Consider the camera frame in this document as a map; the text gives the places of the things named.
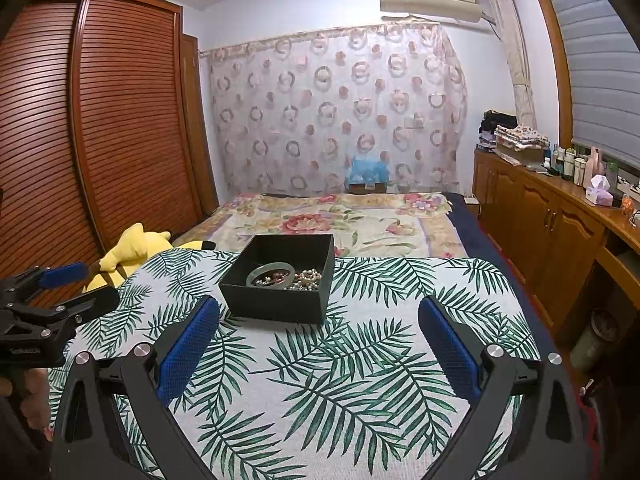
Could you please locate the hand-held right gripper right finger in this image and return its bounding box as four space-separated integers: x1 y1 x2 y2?
417 296 591 480

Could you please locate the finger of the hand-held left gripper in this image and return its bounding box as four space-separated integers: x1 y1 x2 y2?
12 261 90 293
30 287 122 333

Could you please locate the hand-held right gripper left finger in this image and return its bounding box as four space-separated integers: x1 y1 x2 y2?
50 295 221 480

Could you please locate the black cardboard box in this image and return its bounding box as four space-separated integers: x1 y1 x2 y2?
218 233 335 326

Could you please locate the pale green jade bangle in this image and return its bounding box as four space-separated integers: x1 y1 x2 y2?
246 262 296 288

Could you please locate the round white pearl necklace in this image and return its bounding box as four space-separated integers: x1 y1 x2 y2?
285 269 322 292

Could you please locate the person's left hand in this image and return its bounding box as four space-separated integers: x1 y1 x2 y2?
0 367 52 442

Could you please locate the yellow plush toy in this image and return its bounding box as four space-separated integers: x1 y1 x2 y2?
82 224 216 293

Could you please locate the dark blue bed sheet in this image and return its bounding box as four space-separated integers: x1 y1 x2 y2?
445 192 556 351

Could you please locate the palm leaf print cloth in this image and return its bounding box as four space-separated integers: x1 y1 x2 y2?
47 249 551 480

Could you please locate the grey waste bin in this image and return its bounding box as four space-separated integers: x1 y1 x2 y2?
570 307 623 372

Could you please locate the wooden sideboard cabinet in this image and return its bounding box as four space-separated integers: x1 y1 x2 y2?
472 147 640 346

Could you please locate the floral blanket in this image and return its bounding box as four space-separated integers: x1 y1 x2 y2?
172 191 471 258

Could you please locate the wooden slatted wardrobe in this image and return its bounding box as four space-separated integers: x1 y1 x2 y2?
0 0 218 281

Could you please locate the blue plastic bag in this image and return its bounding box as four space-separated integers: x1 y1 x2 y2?
346 154 392 186

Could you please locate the pink tissue box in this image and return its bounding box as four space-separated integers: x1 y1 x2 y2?
585 174 613 206

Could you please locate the row of cosmetic bottles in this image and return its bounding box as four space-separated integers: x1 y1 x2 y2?
542 142 621 188

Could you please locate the patterned folded cloth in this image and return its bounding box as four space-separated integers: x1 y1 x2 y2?
495 125 551 153

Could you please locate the dark folded clothes stack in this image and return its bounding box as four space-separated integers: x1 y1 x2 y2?
479 109 518 151

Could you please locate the tied beige curtain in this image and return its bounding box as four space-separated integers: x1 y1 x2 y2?
482 0 538 133

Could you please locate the ring pattern sheer curtain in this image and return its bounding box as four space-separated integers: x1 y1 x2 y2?
207 22 468 198

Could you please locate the wooden window frame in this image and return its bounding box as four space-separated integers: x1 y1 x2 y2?
527 0 576 148

